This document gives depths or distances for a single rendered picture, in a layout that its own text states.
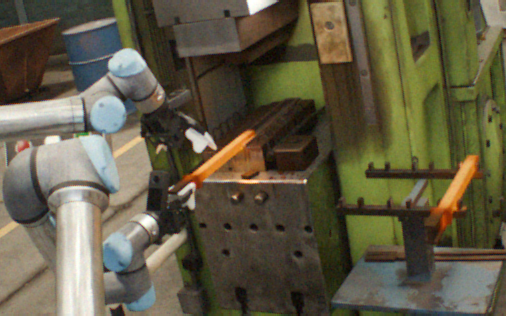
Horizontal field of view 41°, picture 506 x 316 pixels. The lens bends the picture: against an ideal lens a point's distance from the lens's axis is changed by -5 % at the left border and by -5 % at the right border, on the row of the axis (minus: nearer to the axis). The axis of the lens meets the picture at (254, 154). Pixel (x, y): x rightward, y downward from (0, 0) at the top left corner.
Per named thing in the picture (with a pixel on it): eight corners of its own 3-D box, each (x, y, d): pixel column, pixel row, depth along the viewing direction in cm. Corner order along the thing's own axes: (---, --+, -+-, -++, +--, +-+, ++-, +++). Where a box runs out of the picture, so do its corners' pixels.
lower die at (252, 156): (266, 172, 203) (260, 144, 200) (206, 172, 212) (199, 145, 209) (318, 120, 237) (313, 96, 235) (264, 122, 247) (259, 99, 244)
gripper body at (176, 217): (166, 222, 178) (140, 244, 168) (157, 191, 176) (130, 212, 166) (191, 223, 175) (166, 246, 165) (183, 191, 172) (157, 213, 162)
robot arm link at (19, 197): (-26, 187, 125) (67, 324, 160) (26, 177, 125) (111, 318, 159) (-16, 144, 134) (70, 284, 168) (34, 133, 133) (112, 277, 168)
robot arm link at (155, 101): (137, 80, 169) (164, 77, 165) (146, 92, 172) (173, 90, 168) (125, 103, 165) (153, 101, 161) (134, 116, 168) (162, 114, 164)
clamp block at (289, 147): (305, 171, 197) (301, 149, 195) (277, 171, 201) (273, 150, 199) (320, 154, 207) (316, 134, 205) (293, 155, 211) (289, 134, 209)
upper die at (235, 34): (241, 51, 191) (234, 17, 188) (179, 57, 200) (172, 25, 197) (299, 17, 226) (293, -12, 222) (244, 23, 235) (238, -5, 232)
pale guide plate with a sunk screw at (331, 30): (350, 62, 192) (340, 1, 186) (320, 64, 196) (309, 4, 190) (353, 60, 193) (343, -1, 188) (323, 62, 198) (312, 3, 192)
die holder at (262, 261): (329, 317, 206) (305, 180, 191) (218, 307, 224) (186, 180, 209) (383, 228, 252) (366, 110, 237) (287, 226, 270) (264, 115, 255)
